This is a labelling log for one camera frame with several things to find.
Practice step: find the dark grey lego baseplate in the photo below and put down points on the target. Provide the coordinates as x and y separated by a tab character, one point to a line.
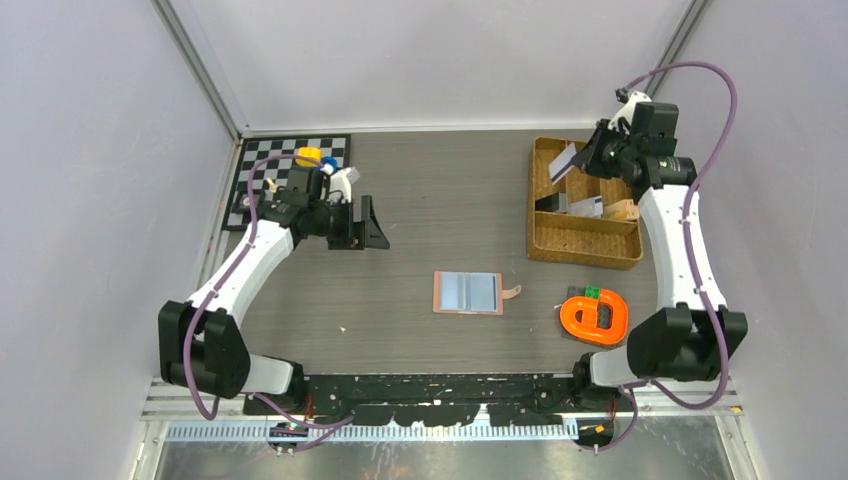
576	298

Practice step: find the black white chessboard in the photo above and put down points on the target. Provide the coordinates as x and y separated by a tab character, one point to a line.
251	150

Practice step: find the woven bamboo organizer tray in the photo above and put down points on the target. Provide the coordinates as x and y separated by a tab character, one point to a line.
565	238

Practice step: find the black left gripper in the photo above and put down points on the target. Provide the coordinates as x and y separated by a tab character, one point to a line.
360	235

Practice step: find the orange horseshoe toy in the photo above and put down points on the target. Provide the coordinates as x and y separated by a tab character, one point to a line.
593	319

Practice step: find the grey card with stripe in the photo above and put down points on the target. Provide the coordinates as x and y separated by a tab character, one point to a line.
591	207

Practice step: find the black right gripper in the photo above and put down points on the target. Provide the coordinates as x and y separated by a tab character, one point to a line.
585	159

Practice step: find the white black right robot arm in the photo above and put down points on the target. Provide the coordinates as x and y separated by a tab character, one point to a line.
684	348

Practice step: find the green lego brick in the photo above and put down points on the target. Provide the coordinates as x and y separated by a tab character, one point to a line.
592	292

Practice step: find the yellow toy block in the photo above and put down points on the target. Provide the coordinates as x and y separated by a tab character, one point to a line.
308	156

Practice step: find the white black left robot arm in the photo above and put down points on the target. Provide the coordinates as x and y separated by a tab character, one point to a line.
201	346

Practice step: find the grey striped credit card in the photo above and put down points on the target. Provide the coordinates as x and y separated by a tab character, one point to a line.
562	164

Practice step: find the blue toy car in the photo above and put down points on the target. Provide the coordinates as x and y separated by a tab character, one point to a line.
329	165

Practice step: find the tan card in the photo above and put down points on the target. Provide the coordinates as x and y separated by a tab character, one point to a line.
623	210

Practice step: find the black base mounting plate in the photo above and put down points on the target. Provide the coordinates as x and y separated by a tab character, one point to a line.
440	400

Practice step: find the pink leather card holder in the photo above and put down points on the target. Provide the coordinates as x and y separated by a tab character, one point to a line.
470	293

